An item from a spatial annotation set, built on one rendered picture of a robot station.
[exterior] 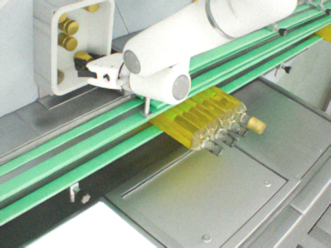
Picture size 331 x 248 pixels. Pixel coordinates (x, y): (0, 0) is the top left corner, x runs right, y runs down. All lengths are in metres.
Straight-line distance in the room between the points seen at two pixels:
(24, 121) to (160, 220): 0.41
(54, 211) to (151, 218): 0.25
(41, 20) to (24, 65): 0.13
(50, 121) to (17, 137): 0.10
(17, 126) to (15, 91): 0.09
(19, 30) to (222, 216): 0.67
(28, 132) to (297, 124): 0.97
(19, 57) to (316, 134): 1.05
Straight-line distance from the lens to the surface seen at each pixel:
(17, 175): 0.92
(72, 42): 0.99
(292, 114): 1.61
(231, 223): 1.09
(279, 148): 1.42
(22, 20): 0.96
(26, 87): 1.05
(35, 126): 1.00
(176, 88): 0.80
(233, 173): 1.22
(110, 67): 0.88
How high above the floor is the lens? 1.52
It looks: 29 degrees down
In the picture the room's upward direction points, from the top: 124 degrees clockwise
